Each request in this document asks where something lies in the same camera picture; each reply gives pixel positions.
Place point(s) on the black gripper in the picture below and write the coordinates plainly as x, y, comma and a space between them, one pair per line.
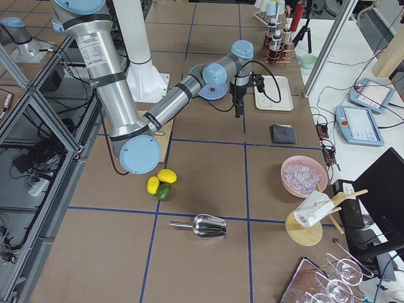
237, 92

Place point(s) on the blue plate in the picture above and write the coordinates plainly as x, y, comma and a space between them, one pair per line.
220, 92

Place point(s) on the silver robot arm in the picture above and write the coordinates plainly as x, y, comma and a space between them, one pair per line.
89, 23

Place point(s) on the cream bear tray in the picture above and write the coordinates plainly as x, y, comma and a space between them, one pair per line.
277, 95

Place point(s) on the grey folded cloth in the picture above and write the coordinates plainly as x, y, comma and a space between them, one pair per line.
282, 134

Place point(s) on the dark drink bottle two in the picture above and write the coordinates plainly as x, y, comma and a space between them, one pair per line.
276, 41

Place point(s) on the wooden cutting board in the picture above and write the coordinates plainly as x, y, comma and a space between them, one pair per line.
163, 137

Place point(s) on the green bowl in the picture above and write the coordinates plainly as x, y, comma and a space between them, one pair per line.
307, 61

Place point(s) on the dark drink bottle one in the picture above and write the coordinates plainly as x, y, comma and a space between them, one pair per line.
271, 32

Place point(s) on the pink bowl with ice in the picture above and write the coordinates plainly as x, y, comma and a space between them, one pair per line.
301, 175

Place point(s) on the yellow lemon back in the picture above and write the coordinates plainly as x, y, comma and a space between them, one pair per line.
167, 176

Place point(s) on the yellow lemon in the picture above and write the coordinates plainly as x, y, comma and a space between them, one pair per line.
153, 184
167, 176

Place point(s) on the green lime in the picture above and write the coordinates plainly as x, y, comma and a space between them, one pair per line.
164, 191

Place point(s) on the yellow lemon front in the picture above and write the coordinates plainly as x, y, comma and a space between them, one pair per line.
153, 184

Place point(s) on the blue teach pendant near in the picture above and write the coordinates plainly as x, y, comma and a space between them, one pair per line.
358, 126

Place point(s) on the blue teach pendant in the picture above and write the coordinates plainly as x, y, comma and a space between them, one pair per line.
371, 94
358, 126

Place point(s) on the white paper carton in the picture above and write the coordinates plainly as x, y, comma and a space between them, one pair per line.
313, 209

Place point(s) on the blue teach pendant far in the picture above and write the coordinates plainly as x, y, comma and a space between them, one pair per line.
371, 94

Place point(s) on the black monitor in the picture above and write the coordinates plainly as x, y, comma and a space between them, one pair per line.
384, 203

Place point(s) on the clear wine glasses rack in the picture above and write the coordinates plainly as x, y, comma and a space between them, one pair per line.
337, 280

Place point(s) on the copper wire bottle rack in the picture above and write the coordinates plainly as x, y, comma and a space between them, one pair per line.
285, 53

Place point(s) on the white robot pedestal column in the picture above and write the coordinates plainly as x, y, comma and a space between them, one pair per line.
145, 82

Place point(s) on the white wire cup rack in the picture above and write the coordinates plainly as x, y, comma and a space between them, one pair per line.
269, 10

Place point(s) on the black camera tripod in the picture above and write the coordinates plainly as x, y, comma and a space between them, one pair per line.
305, 30

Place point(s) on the aluminium frame post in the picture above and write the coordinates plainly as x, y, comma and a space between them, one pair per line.
336, 29

